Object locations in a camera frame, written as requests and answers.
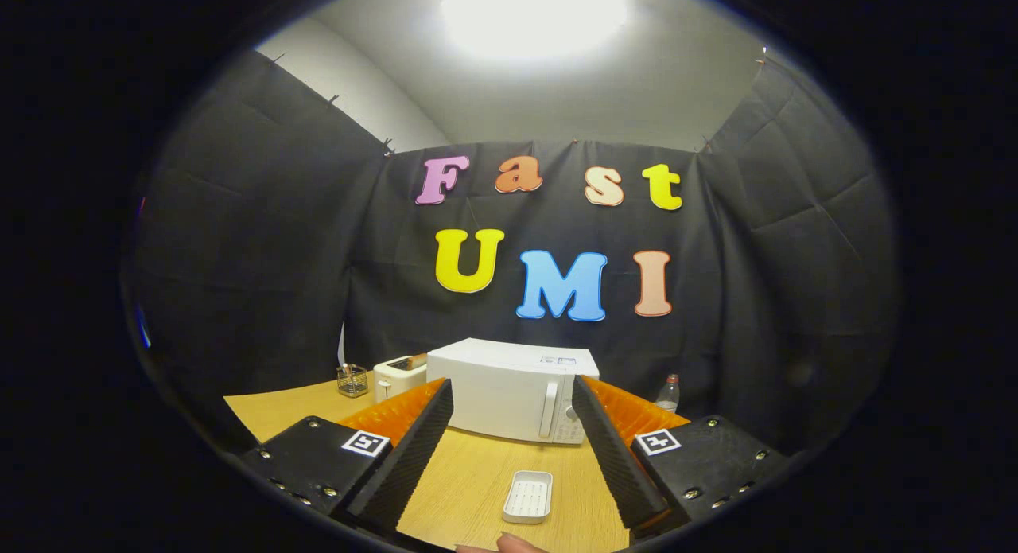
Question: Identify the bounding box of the white pop-up toaster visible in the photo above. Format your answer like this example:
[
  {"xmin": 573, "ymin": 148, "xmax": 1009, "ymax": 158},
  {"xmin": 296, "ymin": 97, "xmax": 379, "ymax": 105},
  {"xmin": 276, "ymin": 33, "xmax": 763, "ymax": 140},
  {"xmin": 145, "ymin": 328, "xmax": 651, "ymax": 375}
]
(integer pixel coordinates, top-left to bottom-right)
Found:
[{"xmin": 373, "ymin": 356, "xmax": 429, "ymax": 403}]

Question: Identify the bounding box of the small white ribbed tray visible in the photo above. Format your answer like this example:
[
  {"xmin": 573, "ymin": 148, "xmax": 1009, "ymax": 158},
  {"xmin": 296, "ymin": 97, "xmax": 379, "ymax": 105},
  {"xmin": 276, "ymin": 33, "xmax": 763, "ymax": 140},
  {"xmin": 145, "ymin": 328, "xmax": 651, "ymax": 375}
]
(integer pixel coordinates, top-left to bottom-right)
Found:
[{"xmin": 502, "ymin": 470, "xmax": 554, "ymax": 525}]

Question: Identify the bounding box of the wire mesh holder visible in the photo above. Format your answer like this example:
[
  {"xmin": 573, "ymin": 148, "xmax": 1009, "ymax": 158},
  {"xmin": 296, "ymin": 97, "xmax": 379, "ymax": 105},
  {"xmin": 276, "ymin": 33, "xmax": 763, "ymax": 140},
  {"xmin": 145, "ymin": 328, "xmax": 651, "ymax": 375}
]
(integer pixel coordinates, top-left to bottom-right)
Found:
[{"xmin": 336, "ymin": 364, "xmax": 370, "ymax": 399}]

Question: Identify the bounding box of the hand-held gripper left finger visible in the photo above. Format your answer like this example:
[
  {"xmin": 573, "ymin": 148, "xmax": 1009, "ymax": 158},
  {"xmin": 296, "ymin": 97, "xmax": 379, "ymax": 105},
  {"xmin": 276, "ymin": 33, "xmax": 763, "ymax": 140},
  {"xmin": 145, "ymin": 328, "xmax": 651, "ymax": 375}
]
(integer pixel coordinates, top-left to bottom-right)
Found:
[{"xmin": 239, "ymin": 378, "xmax": 456, "ymax": 538}]

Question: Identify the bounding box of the white toaster oven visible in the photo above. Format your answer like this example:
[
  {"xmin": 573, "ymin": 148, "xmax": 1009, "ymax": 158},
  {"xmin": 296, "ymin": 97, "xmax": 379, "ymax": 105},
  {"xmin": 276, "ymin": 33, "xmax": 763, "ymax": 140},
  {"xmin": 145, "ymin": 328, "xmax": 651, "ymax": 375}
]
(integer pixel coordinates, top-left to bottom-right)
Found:
[{"xmin": 425, "ymin": 337, "xmax": 601, "ymax": 446}]

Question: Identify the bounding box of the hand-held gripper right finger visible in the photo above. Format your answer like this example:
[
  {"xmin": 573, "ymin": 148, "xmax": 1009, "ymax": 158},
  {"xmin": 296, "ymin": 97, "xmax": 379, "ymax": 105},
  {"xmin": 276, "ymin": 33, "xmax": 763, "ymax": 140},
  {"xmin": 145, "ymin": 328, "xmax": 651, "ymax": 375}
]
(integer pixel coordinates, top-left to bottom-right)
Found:
[{"xmin": 571, "ymin": 375, "xmax": 790, "ymax": 538}]

